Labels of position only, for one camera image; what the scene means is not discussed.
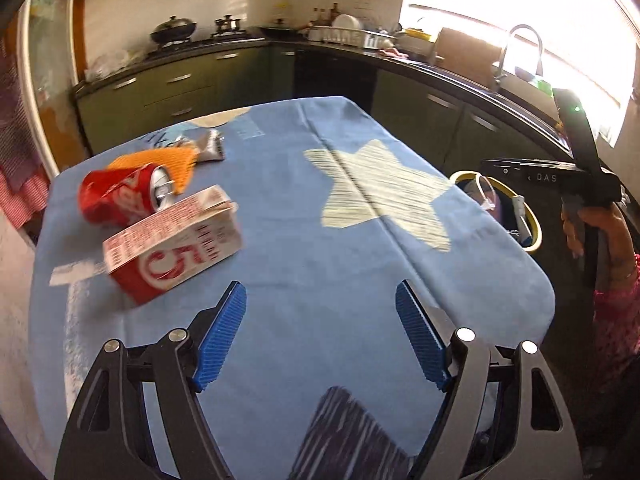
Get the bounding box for red white milk carton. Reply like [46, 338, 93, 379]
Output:
[103, 185, 243, 304]

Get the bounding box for red crushed cola can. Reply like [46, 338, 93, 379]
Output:
[78, 164, 176, 228]

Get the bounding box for orange foam fruit net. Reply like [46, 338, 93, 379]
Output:
[106, 145, 198, 194]

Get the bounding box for pink patterned sleeve forearm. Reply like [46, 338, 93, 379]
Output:
[593, 255, 639, 391]

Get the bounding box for yellow-rimmed trash bin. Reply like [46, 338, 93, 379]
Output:
[449, 170, 542, 255]

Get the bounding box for green kitchen cabinets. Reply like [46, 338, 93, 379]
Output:
[73, 39, 570, 172]

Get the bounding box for chrome kitchen faucet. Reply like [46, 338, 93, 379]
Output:
[494, 24, 544, 91]

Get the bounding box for person's right hand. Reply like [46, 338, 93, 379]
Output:
[561, 204, 638, 292]

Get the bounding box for wooden cutting board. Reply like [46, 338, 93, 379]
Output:
[433, 28, 501, 88]

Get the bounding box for blue star-print tablecloth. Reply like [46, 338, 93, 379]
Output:
[29, 98, 555, 479]

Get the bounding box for checkered hanging apron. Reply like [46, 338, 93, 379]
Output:
[0, 41, 50, 230]

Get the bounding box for white dish rack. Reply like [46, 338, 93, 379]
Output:
[307, 14, 395, 50]

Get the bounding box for crumpled silver snack wrapper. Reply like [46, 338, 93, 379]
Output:
[175, 128, 226, 162]

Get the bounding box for black gas stove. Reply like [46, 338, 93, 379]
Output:
[145, 14, 259, 60]

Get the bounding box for black wok with lid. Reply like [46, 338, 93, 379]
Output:
[150, 15, 196, 46]

